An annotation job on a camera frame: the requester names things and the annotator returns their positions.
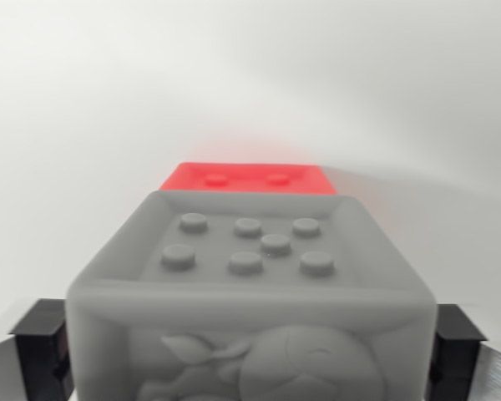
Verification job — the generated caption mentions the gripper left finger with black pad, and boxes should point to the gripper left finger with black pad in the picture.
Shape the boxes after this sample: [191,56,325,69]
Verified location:
[0,298,74,401]

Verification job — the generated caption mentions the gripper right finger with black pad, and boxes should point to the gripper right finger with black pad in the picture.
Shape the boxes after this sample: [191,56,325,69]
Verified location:
[425,302,501,401]

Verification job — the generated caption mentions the grey embossed cube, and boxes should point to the grey embossed cube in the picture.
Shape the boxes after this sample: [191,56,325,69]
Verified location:
[65,190,439,401]

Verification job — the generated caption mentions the red cube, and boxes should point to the red cube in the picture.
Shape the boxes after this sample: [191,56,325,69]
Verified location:
[158,161,338,196]

